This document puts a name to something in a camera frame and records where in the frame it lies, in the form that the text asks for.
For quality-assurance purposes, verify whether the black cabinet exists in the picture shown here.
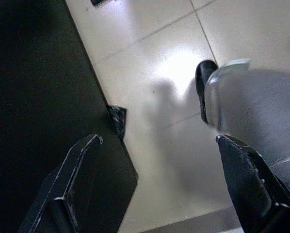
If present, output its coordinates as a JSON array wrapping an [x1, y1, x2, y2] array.
[[0, 0, 139, 233]]

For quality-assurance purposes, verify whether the black marbled block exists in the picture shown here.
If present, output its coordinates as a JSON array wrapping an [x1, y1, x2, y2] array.
[[107, 105, 128, 143]]

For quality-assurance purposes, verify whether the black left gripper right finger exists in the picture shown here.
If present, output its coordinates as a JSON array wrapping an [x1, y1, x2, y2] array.
[[215, 134, 290, 233]]

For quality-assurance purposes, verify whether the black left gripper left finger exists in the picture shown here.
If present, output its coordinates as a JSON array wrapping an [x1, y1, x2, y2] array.
[[17, 133, 103, 233]]

